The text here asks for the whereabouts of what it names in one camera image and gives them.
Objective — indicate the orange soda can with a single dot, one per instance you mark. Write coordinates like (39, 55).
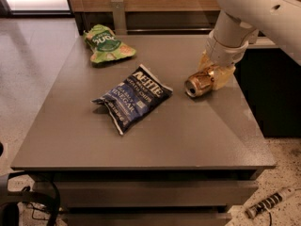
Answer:
(200, 83)

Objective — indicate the grey drawer cabinet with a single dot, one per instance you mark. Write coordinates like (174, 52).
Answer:
(149, 198)

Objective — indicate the blue kettle chip bag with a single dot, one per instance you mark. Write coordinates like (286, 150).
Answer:
(133, 99)

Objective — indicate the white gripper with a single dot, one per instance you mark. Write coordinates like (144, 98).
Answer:
(223, 54)

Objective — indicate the left metal bracket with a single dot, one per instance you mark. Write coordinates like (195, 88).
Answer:
(119, 17)

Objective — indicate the black chair part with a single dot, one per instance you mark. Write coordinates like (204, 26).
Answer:
(9, 210)

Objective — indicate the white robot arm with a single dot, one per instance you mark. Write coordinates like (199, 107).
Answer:
(278, 20)

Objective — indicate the green rice chip bag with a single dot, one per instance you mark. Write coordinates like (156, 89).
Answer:
(105, 46)

